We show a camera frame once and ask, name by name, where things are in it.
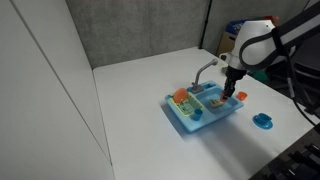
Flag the black equipment frame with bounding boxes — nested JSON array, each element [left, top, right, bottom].
[[249, 123, 320, 180]]

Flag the blue saucer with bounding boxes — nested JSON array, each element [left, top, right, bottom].
[[252, 113, 274, 131]]

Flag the yellow dish rack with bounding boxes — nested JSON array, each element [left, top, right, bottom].
[[172, 92, 205, 118]]

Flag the yellow toy sponge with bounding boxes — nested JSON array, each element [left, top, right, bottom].
[[208, 97, 224, 108]]

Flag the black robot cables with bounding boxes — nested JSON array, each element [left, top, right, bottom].
[[271, 26, 320, 128]]

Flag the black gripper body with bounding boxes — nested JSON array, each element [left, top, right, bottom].
[[223, 68, 247, 93]]

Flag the black stand pole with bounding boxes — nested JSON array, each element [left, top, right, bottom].
[[198, 0, 213, 50]]

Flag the blue toy sink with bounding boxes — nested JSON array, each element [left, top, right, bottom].
[[164, 80, 244, 134]]

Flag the grey toy faucet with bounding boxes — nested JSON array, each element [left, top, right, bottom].
[[190, 58, 219, 94]]

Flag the blue tumbler cup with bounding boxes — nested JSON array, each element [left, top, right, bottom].
[[191, 108, 204, 122]]

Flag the blue teacup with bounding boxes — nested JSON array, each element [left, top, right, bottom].
[[257, 112, 272, 124]]

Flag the orange toy plate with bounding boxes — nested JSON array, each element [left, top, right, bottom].
[[172, 87, 189, 104]]

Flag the orange mug with handle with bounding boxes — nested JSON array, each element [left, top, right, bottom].
[[236, 90, 248, 102]]

